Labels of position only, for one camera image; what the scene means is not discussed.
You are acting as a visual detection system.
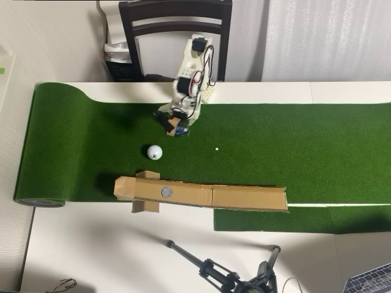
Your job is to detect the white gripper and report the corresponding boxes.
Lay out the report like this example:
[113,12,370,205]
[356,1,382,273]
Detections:
[153,102,202,129]

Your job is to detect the white golf ball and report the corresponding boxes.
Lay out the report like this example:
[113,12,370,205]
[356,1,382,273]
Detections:
[147,144,163,161]

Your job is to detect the beige cardboard box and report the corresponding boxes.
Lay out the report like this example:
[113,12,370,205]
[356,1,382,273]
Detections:
[131,170,161,214]

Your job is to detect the black printed box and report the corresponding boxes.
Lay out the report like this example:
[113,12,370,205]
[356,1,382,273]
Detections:
[105,57,144,82]

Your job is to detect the dark brown wooden chair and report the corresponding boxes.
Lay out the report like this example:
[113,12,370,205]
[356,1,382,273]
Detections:
[118,0,233,82]

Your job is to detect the white foam packaging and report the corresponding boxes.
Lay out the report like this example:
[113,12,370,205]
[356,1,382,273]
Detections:
[97,0,133,63]

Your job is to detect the long green putting mat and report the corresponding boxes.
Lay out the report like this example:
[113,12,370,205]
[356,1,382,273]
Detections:
[13,81,391,209]

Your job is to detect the long cardboard ramp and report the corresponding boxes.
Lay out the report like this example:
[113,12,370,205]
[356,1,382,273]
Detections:
[112,175,290,214]

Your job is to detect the short green mat piece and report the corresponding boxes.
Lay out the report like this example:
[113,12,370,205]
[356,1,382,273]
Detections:
[213,204,391,235]

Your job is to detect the translucent plastic storage container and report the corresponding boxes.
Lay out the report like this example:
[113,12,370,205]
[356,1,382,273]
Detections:
[0,45,20,114]

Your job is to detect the white curtain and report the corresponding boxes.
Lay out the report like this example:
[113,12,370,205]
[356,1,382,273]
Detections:
[262,0,391,82]

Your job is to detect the thin black thread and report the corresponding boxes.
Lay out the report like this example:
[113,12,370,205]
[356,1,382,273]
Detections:
[51,278,77,293]

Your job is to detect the cardboard camera mount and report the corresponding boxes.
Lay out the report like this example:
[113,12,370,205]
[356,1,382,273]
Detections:
[164,117,181,137]

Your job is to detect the blue camera circuit board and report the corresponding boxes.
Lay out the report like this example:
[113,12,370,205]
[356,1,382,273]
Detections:
[174,121,191,137]

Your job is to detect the white perforated base plate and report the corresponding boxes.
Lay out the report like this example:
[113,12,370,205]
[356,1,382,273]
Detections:
[200,84,217,105]

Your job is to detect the black camera tripod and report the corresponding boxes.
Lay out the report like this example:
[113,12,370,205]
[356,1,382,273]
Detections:
[164,239,282,293]

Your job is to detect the thin white cable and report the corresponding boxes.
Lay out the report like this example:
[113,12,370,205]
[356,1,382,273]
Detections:
[282,277,304,293]

